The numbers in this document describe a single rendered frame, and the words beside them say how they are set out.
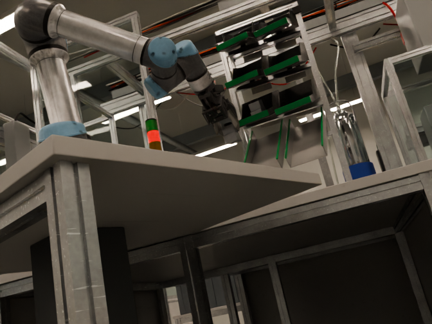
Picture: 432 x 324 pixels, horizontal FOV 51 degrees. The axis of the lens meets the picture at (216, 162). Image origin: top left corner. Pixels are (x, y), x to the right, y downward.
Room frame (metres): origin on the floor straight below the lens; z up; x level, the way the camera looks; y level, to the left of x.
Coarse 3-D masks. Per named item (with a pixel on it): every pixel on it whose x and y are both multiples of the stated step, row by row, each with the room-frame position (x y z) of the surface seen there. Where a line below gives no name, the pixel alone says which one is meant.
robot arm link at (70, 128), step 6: (48, 126) 1.00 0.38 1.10; (54, 126) 1.00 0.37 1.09; (60, 126) 1.00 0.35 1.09; (66, 126) 1.01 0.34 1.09; (72, 126) 1.02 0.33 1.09; (78, 126) 1.03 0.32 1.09; (84, 126) 1.06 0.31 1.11; (42, 132) 1.01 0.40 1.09; (48, 132) 1.00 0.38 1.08; (54, 132) 1.00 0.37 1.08; (60, 132) 1.00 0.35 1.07; (66, 132) 1.01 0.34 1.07; (72, 132) 1.01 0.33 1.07; (78, 132) 1.03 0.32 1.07; (84, 132) 1.05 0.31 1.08; (42, 138) 1.01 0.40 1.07; (84, 138) 1.05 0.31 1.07
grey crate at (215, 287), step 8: (208, 280) 3.58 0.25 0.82; (216, 280) 3.57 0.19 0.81; (232, 280) 3.54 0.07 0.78; (176, 288) 3.65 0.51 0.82; (184, 288) 3.63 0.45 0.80; (208, 288) 3.59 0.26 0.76; (216, 288) 3.57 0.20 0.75; (184, 296) 3.64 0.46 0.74; (208, 296) 3.59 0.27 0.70; (216, 296) 3.57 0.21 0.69; (224, 296) 3.56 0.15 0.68; (184, 304) 3.64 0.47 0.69; (216, 304) 3.57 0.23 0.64; (224, 304) 3.56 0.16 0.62; (184, 312) 3.64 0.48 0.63
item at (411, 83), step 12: (408, 60) 1.97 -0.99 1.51; (420, 60) 1.95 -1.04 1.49; (396, 72) 1.98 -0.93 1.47; (408, 72) 1.97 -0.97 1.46; (420, 72) 1.96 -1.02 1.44; (408, 84) 1.98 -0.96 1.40; (420, 84) 1.96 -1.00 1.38; (408, 96) 1.98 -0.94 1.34; (420, 96) 1.97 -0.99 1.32; (396, 108) 2.18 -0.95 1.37; (420, 108) 1.97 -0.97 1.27; (396, 120) 2.30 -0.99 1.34; (420, 120) 1.98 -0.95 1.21; (408, 132) 2.10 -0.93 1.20; (420, 132) 1.98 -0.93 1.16; (408, 144) 2.20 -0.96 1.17; (408, 156) 2.32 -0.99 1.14
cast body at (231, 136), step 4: (224, 124) 1.45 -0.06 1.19; (228, 124) 1.45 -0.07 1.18; (232, 124) 1.44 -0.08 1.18; (224, 128) 1.45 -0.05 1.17; (228, 128) 1.45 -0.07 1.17; (232, 128) 1.44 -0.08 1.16; (224, 132) 1.46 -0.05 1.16; (228, 132) 1.45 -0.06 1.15; (232, 132) 1.44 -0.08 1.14; (236, 132) 1.45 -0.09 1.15; (224, 136) 1.45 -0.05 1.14; (228, 136) 1.44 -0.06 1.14; (232, 136) 1.44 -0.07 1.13; (236, 136) 1.44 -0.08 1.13; (224, 140) 1.45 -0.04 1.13; (228, 140) 1.45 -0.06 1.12; (232, 140) 1.45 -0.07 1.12; (236, 140) 1.45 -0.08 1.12; (240, 140) 1.49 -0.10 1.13; (228, 144) 1.48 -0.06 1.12
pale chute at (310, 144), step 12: (324, 120) 1.53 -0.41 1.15; (288, 132) 1.54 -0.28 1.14; (300, 132) 1.59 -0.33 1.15; (312, 132) 1.55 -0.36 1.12; (324, 132) 1.46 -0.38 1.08; (288, 144) 1.50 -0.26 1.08; (300, 144) 1.53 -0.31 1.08; (312, 144) 1.49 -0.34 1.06; (324, 144) 1.41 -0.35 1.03; (288, 156) 1.46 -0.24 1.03; (300, 156) 1.48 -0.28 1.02; (312, 156) 1.44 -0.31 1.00; (324, 156) 1.41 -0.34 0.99
